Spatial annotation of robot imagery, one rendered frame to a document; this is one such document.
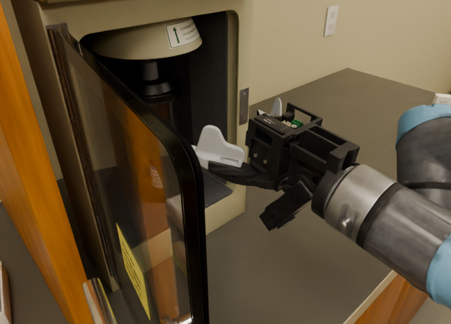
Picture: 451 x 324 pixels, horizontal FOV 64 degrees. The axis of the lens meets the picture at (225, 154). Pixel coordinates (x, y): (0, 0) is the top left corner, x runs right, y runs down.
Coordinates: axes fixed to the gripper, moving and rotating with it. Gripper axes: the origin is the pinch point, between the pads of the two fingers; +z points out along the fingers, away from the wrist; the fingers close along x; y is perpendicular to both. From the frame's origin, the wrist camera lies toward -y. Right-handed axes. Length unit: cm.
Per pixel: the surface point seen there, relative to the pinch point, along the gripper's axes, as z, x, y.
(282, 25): 51, -73, -8
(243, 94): 7.8, -12.3, -1.0
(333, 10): 50, -103, -7
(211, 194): 8.4, -6.2, -21.9
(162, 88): 14.7, 0.1, 1.0
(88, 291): -11.9, 25.3, -1.1
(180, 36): 11.0, -1.3, 10.4
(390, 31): 49, -160, -24
